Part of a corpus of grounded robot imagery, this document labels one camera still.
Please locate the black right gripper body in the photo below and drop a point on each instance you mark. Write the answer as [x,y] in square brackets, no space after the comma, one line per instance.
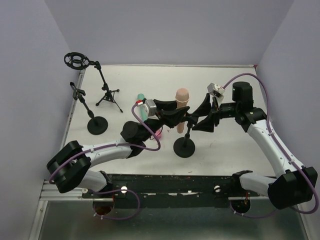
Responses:
[214,114]

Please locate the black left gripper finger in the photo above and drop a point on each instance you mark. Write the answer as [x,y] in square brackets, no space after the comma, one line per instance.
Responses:
[172,118]
[165,105]

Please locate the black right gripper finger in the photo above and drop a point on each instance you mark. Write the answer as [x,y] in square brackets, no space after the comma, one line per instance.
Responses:
[205,125]
[204,108]

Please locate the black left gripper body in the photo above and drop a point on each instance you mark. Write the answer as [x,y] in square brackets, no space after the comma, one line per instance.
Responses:
[158,116]

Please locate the black round-base microphone stand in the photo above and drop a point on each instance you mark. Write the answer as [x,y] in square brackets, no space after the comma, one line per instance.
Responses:
[184,147]

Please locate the black clip round-base stand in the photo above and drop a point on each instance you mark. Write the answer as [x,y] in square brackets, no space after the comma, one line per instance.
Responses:
[97,125]

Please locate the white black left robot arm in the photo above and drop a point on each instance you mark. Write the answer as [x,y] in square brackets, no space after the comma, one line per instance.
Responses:
[70,167]

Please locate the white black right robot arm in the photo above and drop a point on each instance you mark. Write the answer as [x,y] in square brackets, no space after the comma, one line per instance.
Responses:
[293,183]

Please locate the pink microphone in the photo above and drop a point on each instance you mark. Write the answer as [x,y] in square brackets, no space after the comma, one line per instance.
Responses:
[159,133]

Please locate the mint green microphone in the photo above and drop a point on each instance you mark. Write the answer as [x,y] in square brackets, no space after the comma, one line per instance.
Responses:
[142,112]

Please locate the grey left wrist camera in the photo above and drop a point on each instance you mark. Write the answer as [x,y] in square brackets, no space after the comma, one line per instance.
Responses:
[149,106]

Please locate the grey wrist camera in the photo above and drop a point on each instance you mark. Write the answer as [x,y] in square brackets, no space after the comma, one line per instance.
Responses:
[149,106]
[216,91]

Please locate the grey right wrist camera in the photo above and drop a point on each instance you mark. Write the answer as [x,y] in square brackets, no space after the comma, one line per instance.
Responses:
[216,91]

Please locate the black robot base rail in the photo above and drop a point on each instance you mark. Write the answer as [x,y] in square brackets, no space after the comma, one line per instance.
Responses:
[170,191]

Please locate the black tripod shock-mount stand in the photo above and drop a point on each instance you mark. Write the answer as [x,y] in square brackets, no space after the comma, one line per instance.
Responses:
[94,78]

